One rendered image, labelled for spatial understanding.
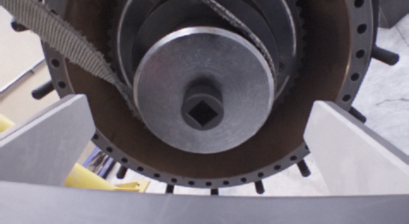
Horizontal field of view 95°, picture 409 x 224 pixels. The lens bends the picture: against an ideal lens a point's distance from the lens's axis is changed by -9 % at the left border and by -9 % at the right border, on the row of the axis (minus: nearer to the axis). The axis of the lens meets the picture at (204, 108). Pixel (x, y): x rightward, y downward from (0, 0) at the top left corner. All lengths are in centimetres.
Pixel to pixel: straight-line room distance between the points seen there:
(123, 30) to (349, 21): 30
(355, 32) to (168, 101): 22
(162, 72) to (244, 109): 9
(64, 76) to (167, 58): 17
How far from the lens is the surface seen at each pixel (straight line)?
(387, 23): 170
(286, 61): 36
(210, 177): 36
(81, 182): 271
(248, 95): 20
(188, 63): 19
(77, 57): 27
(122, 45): 36
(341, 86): 31
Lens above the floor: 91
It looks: 20 degrees down
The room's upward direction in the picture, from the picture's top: 49 degrees counter-clockwise
